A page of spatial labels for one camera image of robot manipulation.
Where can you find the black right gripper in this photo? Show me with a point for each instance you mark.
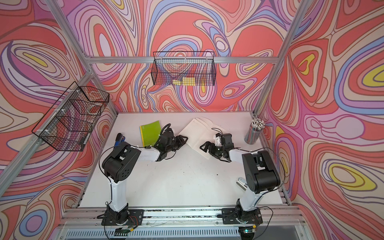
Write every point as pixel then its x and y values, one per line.
pixel 208 144

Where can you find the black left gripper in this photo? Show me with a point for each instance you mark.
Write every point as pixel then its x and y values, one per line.
pixel 180 141

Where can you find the white lined notebook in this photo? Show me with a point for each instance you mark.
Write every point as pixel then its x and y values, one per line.
pixel 199 131

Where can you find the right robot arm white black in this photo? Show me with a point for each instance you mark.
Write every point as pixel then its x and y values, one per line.
pixel 261 177

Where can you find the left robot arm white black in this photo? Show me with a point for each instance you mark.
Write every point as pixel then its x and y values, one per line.
pixel 118 166

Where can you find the clear cup of pencils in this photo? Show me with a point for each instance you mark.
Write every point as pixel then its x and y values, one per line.
pixel 256 127

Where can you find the silver grey stapler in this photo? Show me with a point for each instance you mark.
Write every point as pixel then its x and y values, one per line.
pixel 241 182

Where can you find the yellow sticky notes pad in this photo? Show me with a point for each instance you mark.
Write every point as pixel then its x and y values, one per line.
pixel 186 81

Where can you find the blue black stapler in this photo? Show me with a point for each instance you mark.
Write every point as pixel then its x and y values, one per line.
pixel 119 139

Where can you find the black wire basket back wall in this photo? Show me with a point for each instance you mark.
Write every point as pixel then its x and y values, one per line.
pixel 174 65

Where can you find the black wire basket wall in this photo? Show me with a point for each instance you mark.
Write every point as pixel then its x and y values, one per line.
pixel 174 65
pixel 68 124

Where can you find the black wire basket left wall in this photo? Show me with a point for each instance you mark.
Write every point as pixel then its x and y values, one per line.
pixel 68 124

